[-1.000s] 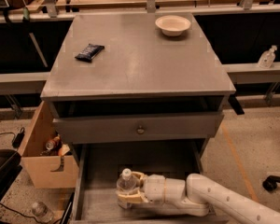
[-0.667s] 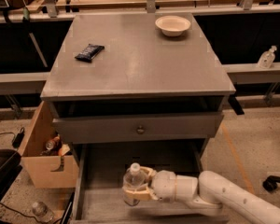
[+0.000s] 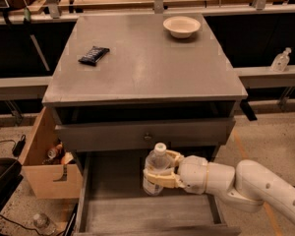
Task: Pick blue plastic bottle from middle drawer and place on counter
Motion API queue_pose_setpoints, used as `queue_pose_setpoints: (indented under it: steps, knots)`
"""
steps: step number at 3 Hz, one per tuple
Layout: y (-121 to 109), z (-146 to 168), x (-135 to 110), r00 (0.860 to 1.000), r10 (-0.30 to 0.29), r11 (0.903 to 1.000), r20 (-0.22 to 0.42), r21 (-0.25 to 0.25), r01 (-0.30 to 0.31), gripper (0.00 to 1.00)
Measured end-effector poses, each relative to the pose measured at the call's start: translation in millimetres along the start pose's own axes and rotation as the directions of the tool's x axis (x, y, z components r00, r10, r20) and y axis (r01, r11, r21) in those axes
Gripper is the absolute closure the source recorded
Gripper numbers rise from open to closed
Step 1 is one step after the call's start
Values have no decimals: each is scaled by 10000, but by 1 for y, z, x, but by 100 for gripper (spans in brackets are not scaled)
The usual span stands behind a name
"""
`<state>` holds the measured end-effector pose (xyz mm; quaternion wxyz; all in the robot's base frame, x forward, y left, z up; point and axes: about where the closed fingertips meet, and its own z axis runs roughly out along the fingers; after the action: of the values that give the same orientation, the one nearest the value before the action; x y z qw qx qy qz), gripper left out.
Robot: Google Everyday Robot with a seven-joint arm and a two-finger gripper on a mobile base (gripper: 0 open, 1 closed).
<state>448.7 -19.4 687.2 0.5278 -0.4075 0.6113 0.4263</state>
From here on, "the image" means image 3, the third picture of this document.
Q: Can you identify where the black power adapter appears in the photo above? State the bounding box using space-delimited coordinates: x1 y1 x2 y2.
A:
12 135 26 157

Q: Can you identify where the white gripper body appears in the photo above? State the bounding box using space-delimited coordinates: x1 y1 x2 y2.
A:
178 155 208 195

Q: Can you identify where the grey open middle drawer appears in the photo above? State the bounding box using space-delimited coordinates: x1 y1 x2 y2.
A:
74 150 241 236

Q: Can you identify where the white paper bowl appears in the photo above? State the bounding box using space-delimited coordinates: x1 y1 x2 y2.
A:
163 16 201 39

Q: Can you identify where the bottle inside cardboard box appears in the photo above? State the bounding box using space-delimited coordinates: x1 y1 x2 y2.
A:
47 144 63 159

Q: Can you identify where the cardboard box on floor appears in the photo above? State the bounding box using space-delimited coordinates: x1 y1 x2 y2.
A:
19 108 83 199

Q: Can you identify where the grey top drawer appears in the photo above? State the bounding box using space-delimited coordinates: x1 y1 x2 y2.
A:
56 118 235 152

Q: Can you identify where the small glass bottle on rail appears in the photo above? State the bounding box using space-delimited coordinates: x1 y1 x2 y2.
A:
270 47 291 72

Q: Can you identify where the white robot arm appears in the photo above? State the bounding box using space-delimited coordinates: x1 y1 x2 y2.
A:
143 148 295 225

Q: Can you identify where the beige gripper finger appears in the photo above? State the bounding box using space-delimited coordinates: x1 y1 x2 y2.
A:
166 149 185 167
144 169 185 189

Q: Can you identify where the black equipment at left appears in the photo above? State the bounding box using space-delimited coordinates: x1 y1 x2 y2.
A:
0 157 23 212

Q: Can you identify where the grey wooden drawer cabinet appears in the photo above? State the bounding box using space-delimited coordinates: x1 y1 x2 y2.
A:
41 13 249 236

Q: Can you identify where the dark snack bar packet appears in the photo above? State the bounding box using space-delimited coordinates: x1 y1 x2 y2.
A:
79 46 110 66

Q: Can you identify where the clear plastic water bottle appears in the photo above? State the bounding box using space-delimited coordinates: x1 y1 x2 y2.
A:
143 143 170 196

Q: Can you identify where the clear bottle on floor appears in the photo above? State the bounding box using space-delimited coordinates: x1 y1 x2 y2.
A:
32 213 56 236

